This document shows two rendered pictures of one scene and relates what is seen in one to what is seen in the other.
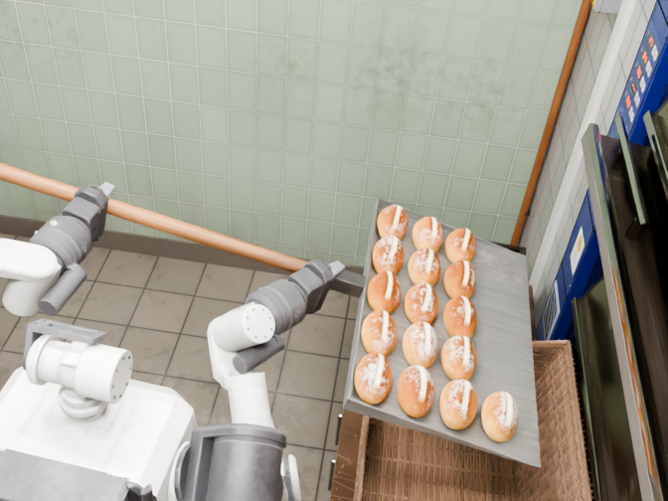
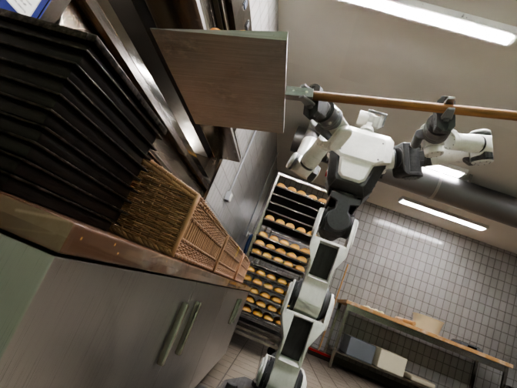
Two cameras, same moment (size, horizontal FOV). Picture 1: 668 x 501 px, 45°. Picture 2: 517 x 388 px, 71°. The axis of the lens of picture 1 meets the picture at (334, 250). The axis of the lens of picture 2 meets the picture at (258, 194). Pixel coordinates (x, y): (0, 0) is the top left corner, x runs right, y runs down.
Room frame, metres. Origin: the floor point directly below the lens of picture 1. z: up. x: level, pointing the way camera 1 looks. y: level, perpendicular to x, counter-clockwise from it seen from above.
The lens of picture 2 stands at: (2.15, 0.06, 0.59)
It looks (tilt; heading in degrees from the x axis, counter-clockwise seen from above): 14 degrees up; 184
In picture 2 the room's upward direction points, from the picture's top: 22 degrees clockwise
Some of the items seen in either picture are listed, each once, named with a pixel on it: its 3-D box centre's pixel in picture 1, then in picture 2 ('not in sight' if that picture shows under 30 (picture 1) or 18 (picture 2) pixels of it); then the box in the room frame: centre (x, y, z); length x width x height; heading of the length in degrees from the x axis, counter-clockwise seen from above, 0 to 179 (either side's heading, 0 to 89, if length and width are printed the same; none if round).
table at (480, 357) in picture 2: not in sight; (408, 360); (-3.28, 2.45, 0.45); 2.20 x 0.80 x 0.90; 86
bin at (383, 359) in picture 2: not in sight; (386, 359); (-3.30, 2.17, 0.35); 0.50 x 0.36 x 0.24; 178
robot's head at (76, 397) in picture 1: (83, 374); (368, 122); (0.61, 0.29, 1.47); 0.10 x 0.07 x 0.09; 81
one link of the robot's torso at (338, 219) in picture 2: not in sight; (335, 219); (0.51, 0.31, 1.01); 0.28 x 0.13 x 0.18; 176
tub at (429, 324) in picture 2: not in sight; (426, 325); (-3.35, 2.60, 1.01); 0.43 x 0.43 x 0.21
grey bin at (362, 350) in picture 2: not in sight; (357, 347); (-3.33, 1.75, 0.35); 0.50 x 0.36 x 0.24; 176
